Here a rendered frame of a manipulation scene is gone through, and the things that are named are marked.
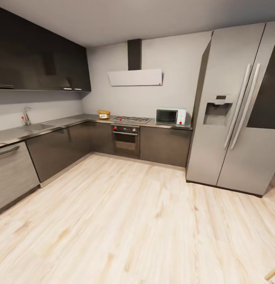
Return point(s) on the fridge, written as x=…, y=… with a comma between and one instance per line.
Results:
x=233, y=140

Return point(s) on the oven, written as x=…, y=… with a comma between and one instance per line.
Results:
x=126, y=138

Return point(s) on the microwave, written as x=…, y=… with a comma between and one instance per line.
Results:
x=171, y=115

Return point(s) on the range hood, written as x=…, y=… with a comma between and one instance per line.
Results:
x=135, y=75

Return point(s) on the popcorn bag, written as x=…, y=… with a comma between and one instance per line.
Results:
x=103, y=115

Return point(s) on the cabinet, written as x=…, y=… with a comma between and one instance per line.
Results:
x=60, y=63
x=17, y=68

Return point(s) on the burner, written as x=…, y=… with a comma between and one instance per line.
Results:
x=131, y=119

